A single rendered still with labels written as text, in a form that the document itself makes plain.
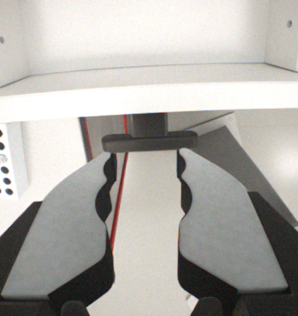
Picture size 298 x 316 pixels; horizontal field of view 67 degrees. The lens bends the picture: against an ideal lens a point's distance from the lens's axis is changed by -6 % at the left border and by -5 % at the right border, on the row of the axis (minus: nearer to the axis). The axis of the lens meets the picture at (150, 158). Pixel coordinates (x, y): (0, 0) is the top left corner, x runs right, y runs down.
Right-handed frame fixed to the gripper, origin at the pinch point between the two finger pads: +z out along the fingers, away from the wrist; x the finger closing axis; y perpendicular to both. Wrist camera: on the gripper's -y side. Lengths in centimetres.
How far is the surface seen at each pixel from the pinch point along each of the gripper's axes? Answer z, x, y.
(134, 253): 94, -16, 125
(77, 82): 6.4, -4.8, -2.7
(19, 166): 18.3, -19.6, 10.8
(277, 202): 37, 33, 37
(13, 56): 10.2, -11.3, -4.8
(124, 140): 5.3, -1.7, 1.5
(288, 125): 96, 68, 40
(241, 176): 53, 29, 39
